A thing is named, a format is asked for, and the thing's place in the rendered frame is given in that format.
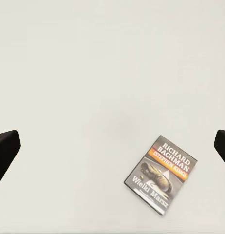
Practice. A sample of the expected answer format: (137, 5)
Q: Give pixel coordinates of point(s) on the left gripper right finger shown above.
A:
(219, 143)

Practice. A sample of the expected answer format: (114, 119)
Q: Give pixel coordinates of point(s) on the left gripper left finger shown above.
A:
(9, 147)

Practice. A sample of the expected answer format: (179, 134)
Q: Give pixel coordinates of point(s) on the hardback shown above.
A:
(160, 174)

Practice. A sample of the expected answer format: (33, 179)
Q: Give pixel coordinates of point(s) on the bed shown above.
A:
(90, 85)

